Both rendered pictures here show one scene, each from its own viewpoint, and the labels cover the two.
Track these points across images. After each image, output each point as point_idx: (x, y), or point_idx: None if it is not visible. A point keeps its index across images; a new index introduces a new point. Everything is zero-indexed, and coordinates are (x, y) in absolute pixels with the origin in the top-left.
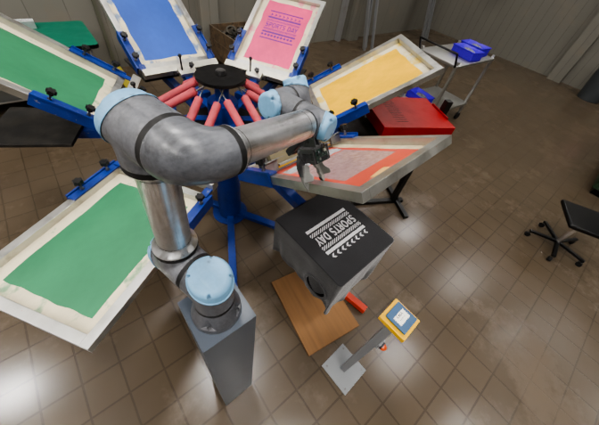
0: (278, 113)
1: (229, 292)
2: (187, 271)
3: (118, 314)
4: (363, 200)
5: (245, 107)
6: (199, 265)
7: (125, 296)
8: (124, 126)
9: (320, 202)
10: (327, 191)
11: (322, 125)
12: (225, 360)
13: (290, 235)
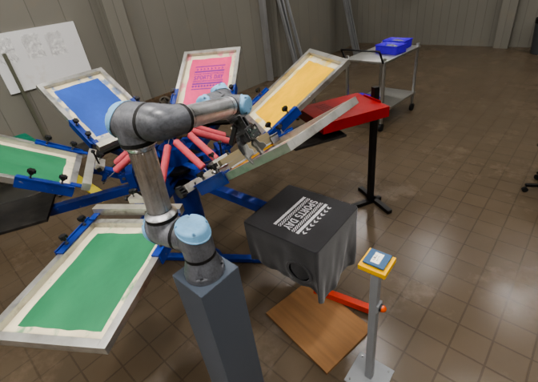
0: None
1: (208, 234)
2: (174, 225)
3: (123, 320)
4: (290, 147)
5: (192, 142)
6: (182, 219)
7: (126, 306)
8: (124, 114)
9: (281, 199)
10: (266, 157)
11: (240, 102)
12: (225, 328)
13: (259, 230)
